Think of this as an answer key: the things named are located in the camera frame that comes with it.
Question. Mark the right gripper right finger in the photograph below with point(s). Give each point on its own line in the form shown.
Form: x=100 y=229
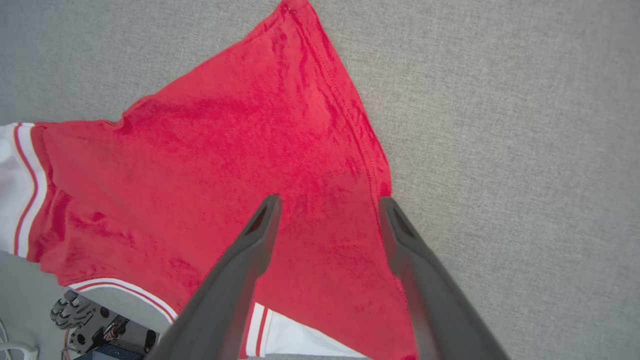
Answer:
x=435 y=310

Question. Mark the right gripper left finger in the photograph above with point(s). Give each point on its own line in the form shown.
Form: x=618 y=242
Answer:
x=225 y=300

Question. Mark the black robot base mechanism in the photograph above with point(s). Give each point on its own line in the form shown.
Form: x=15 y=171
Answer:
x=100 y=335

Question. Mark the red and white garment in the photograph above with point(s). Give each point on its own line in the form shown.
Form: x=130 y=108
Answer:
x=200 y=175

